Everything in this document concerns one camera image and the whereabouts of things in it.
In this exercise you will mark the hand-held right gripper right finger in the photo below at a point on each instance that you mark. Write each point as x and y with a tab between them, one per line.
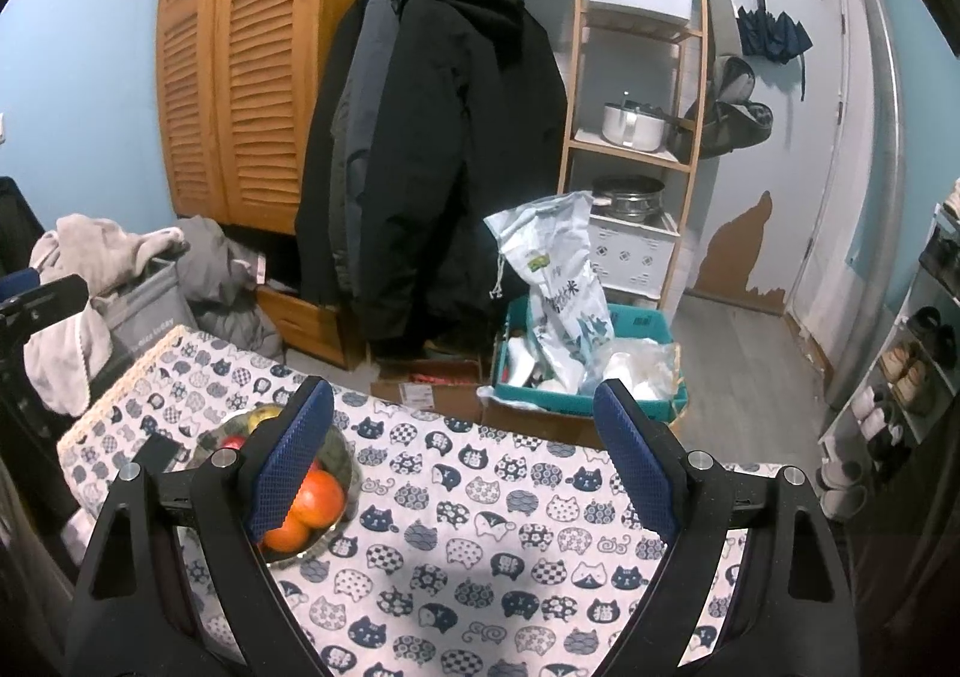
637	459

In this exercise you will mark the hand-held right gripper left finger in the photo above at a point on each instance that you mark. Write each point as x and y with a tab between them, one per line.
292	467

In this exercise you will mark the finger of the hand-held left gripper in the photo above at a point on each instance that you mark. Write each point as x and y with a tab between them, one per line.
45	302

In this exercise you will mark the orange tangerine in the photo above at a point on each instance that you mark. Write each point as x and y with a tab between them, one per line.
322	497

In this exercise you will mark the green glass bowl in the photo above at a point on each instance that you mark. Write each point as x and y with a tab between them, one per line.
341	456

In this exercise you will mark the yellow pear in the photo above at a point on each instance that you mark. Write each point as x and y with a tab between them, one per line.
264	416

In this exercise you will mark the red apple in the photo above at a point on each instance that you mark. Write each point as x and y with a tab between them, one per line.
234	442

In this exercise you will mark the small orange tomatoes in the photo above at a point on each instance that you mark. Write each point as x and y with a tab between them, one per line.
289	536

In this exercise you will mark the clear plastic bag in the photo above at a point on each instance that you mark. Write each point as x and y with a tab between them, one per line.
645	369

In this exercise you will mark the grey laundry bag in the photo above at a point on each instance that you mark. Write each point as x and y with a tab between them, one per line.
142	317

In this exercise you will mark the teal plastic crate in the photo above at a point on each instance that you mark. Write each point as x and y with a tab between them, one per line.
637	321

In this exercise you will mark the wooden drawer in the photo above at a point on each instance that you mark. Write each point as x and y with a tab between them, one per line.
300	324

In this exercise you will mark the cat print tablecloth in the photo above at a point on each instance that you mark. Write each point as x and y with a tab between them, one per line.
487	497

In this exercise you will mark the small cardboard box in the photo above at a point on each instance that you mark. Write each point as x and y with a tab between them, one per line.
435	396

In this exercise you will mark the grey crumpled clothing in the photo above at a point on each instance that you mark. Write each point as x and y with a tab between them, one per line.
217	272

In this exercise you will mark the white printed rice bag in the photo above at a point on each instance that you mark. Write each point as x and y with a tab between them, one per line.
562	287

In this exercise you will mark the white patterned drawer box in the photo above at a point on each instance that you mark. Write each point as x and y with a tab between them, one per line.
637	264

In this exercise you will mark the metal steamer pot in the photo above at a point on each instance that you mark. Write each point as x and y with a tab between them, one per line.
630	197

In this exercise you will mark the shoe rack with shoes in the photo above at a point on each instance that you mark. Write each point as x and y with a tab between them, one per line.
904	366

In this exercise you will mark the wooden louvered wardrobe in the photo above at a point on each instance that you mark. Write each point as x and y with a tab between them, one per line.
255	84

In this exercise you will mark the white shoe rack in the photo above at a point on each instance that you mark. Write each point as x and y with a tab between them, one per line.
941	422

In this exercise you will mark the wooden shelf rack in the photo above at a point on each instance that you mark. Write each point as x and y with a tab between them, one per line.
568	122

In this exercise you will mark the black hooded coat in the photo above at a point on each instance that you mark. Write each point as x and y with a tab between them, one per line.
465	159

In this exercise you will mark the grey door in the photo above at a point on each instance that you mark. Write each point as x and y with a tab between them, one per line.
810	159

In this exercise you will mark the grey jacket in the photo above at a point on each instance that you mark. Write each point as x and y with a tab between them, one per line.
360	122

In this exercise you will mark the grey hanging bag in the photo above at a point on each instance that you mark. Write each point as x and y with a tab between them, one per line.
731	114

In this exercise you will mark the grey vertical pipe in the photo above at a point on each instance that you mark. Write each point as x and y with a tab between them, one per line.
885	197

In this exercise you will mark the dark blue umbrella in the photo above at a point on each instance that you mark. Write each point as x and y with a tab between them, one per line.
772	35

